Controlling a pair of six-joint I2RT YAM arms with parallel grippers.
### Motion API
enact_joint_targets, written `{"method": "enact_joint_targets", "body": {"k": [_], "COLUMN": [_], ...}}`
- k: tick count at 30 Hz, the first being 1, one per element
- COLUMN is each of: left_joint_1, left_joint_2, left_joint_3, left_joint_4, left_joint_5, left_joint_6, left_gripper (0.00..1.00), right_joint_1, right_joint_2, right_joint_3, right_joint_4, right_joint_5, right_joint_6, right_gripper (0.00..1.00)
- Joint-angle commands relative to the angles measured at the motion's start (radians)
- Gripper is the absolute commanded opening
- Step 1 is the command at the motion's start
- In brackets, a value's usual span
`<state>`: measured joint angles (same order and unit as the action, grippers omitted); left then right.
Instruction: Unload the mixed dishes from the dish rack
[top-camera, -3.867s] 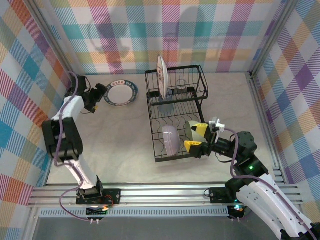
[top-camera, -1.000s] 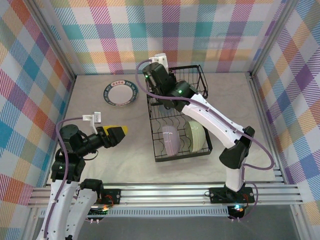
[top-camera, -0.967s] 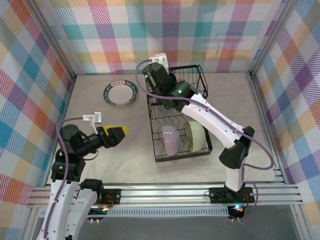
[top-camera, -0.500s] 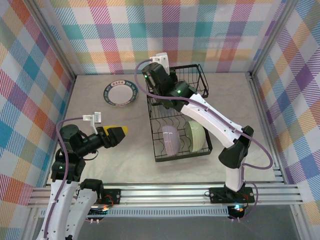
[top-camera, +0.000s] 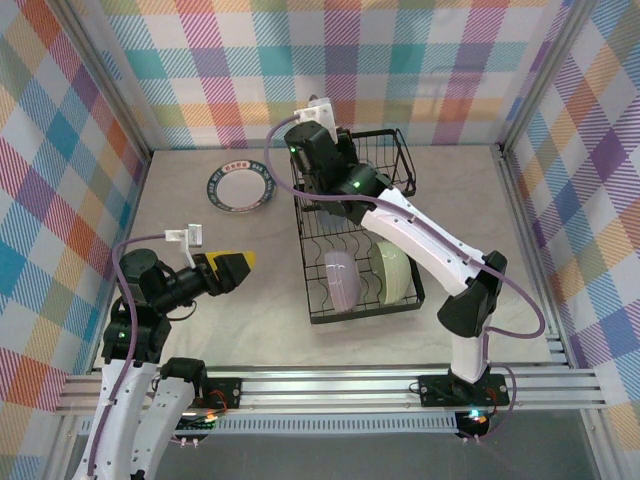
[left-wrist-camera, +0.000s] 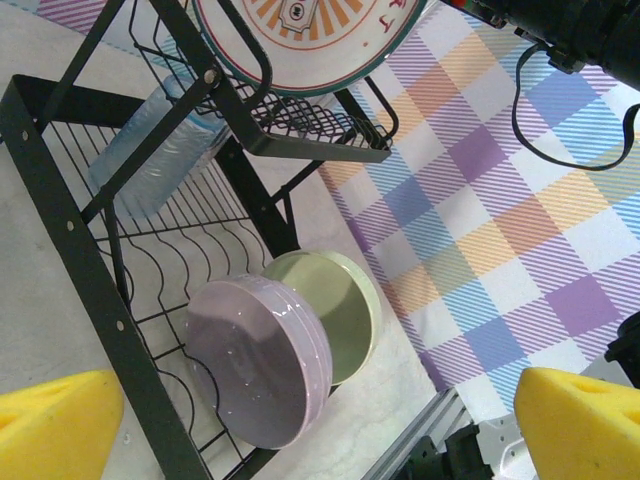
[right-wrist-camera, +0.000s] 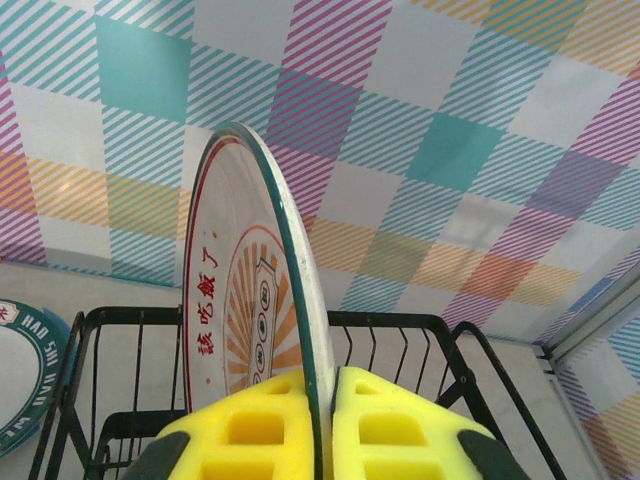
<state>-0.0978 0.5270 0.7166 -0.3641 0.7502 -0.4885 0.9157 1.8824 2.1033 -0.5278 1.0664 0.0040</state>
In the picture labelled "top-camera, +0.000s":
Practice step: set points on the aluminium side rail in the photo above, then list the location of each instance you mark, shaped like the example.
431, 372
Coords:
125, 240
526, 240

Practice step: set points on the pale green bowl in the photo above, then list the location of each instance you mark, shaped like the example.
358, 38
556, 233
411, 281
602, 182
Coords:
392, 270

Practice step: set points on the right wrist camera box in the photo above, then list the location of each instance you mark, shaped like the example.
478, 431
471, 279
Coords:
315, 112

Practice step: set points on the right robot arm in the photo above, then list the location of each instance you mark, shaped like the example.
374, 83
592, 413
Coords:
425, 240

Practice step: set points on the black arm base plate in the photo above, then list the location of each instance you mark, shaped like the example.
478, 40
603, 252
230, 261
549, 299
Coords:
230, 392
435, 392

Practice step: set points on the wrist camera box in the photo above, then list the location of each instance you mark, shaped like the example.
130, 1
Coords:
192, 235
315, 112

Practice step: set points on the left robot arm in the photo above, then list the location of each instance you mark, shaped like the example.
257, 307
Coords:
117, 400

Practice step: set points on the aluminium frame post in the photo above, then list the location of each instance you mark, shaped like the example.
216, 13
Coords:
104, 75
546, 75

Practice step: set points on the purple bowl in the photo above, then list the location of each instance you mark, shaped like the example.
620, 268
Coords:
342, 280

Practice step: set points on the translucent blue cup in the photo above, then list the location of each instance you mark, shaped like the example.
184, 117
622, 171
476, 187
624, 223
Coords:
327, 219

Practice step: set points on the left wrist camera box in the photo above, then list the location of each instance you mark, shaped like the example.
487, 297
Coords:
192, 235

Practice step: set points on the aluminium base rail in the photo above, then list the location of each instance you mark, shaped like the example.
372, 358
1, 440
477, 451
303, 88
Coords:
325, 392

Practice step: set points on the white plate green text rim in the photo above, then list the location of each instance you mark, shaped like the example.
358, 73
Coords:
240, 187

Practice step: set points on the controller circuit board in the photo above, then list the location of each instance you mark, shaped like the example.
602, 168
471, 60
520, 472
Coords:
192, 425
475, 425

